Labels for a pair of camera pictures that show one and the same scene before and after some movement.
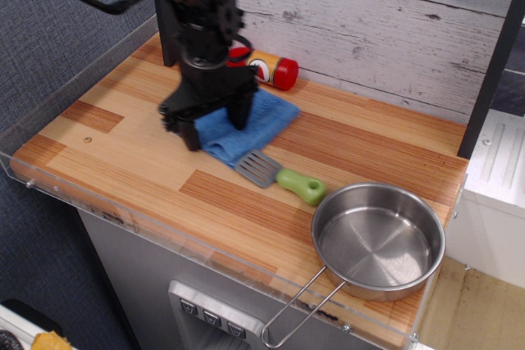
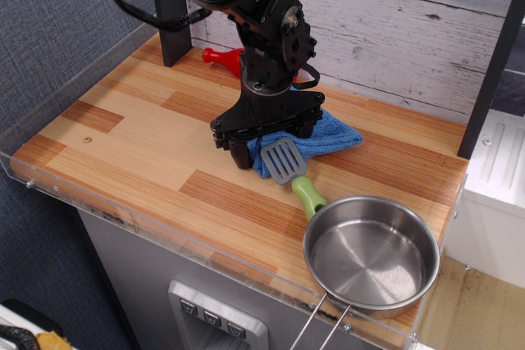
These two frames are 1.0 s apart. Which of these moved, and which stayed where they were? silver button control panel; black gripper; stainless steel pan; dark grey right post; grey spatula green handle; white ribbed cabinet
Moved: stainless steel pan; grey spatula green handle; black gripper
Stayed: dark grey right post; silver button control panel; white ribbed cabinet
